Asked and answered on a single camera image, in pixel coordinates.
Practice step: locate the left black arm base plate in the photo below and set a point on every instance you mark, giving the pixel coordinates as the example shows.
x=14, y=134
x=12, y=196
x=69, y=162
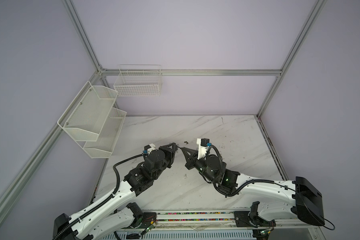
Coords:
x=144, y=220

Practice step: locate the white mesh two-tier shelf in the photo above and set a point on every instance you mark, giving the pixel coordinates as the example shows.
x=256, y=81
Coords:
x=93, y=121

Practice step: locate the white wire basket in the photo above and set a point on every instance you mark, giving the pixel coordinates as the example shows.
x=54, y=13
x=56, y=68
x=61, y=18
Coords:
x=139, y=81

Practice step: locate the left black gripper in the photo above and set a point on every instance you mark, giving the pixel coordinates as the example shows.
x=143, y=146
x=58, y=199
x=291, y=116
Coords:
x=168, y=152

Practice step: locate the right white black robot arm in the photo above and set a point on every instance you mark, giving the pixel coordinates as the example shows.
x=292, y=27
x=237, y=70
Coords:
x=289, y=199

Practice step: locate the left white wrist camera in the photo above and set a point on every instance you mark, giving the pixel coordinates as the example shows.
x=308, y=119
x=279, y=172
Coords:
x=148, y=149

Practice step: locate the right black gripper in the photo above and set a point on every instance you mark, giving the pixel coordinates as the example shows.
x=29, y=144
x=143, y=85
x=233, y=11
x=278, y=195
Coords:
x=191, y=159

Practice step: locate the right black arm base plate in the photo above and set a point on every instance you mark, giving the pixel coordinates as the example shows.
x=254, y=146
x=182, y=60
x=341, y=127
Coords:
x=244, y=219

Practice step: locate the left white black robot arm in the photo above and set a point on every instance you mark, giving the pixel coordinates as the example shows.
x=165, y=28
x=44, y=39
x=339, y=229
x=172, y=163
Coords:
x=116, y=210

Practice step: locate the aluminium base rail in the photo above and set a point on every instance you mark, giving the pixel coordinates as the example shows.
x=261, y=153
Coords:
x=203, y=220

